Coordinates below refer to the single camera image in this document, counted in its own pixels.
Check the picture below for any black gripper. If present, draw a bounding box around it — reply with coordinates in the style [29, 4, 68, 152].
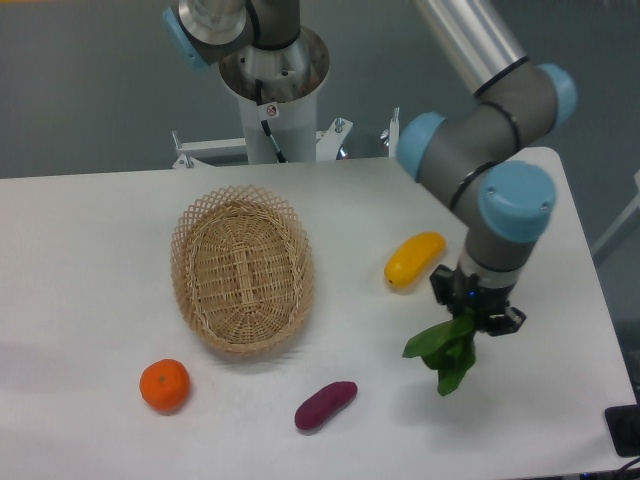
[430, 259, 526, 335]

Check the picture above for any green leafy vegetable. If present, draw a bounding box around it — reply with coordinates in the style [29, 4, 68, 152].
[402, 310, 476, 397]

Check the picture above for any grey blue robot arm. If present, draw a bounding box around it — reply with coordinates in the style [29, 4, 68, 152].
[163, 1, 577, 336]

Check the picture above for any yellow mango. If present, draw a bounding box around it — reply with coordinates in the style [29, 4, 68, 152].
[383, 232, 446, 289]

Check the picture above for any purple sweet potato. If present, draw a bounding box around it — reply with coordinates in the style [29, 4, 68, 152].
[294, 381, 358, 432]

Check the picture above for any black device at table edge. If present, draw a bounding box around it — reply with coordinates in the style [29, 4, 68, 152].
[604, 404, 639, 457]

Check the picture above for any woven wicker basket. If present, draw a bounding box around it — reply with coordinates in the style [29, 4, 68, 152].
[170, 185, 315, 356]

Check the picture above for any orange tangerine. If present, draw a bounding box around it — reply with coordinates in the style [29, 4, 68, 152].
[139, 359, 191, 413]

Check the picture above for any black cable on pedestal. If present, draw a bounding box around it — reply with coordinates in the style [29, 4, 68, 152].
[253, 78, 290, 165]

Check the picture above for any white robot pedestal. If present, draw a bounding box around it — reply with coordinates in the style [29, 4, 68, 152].
[219, 27, 330, 164]

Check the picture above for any white metal mounting frame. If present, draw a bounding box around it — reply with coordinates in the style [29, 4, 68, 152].
[172, 106, 400, 169]

